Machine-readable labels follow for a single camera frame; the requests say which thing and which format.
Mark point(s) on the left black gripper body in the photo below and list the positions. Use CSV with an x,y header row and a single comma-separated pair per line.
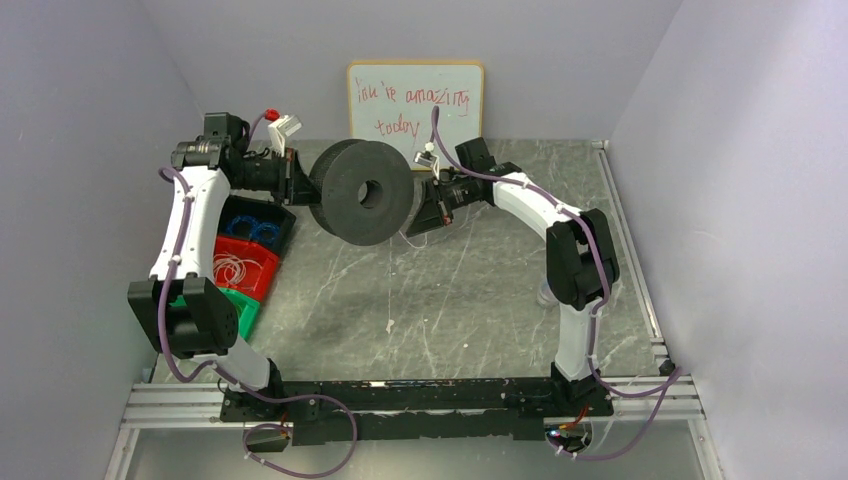
x,y
289,177

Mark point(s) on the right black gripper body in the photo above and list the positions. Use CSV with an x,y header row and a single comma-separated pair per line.
x,y
442,203

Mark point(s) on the black cable spool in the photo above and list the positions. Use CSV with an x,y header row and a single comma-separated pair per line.
x,y
366,191

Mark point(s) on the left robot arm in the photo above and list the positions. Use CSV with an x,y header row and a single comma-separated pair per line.
x,y
203,172

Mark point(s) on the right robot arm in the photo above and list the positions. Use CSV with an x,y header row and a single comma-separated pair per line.
x,y
581,263

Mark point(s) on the black bin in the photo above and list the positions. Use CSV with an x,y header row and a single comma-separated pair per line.
x,y
263,222

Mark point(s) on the red bin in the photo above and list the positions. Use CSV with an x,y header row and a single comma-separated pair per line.
x,y
244,266

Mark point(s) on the yellow-framed whiteboard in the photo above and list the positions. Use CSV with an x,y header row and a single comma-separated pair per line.
x,y
392,101

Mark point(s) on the clear round container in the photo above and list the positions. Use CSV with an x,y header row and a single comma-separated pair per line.
x,y
545,297

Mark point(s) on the green bin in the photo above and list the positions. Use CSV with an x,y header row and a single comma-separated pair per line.
x,y
245,314

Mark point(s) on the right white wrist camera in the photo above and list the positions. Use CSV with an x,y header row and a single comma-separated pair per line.
x,y
427,158

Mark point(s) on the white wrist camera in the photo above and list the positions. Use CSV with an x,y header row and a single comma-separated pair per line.
x,y
280,128
427,158

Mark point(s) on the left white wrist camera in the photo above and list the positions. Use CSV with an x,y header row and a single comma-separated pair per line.
x,y
280,128

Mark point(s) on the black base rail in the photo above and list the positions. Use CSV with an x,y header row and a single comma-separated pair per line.
x,y
521,408

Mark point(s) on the aluminium frame rail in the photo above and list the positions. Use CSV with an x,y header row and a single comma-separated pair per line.
x,y
455,304

